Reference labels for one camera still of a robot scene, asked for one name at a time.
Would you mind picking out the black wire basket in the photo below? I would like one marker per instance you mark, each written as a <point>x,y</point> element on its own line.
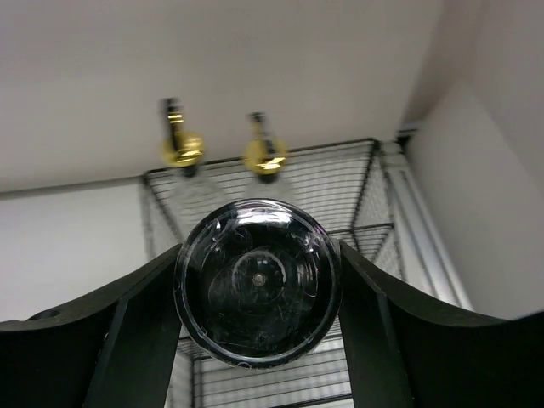
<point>343,187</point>

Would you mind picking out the glass bottle gold pourer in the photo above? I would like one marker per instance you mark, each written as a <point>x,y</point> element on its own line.
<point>182,150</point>

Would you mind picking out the spice jar foil lid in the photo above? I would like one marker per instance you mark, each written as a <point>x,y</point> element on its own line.
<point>257,283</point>

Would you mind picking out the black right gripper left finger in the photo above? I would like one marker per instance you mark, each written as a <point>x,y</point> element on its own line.
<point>113,347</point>

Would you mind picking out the glass bottle dark contents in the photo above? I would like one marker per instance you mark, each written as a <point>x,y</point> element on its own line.
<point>265,155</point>

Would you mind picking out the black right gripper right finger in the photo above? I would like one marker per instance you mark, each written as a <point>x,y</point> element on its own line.
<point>405,348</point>

